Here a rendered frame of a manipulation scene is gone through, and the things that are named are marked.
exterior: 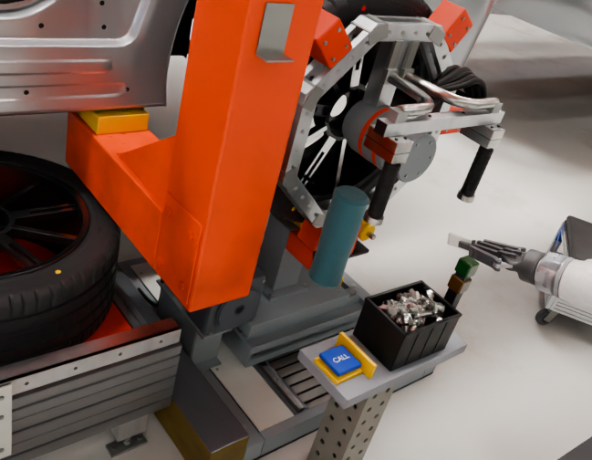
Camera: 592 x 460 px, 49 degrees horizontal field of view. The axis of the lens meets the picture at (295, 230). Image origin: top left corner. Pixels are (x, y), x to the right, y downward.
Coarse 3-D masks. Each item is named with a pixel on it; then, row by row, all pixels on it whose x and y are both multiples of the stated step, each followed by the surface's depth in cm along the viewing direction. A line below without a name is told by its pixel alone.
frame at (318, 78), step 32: (352, 32) 143; (384, 32) 143; (416, 32) 151; (320, 64) 143; (352, 64) 143; (448, 64) 165; (320, 96) 142; (288, 160) 148; (288, 192) 154; (320, 224) 168
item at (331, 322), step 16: (352, 288) 220; (352, 304) 218; (304, 320) 205; (320, 320) 207; (336, 320) 207; (352, 320) 214; (224, 336) 195; (240, 336) 189; (256, 336) 193; (272, 336) 195; (288, 336) 194; (304, 336) 200; (320, 336) 206; (240, 352) 190; (256, 352) 188; (272, 352) 194
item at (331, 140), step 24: (360, 72) 162; (336, 96) 162; (360, 96) 172; (408, 96) 182; (336, 120) 173; (312, 144) 198; (336, 144) 195; (312, 168) 172; (336, 168) 178; (360, 168) 187; (312, 192) 176
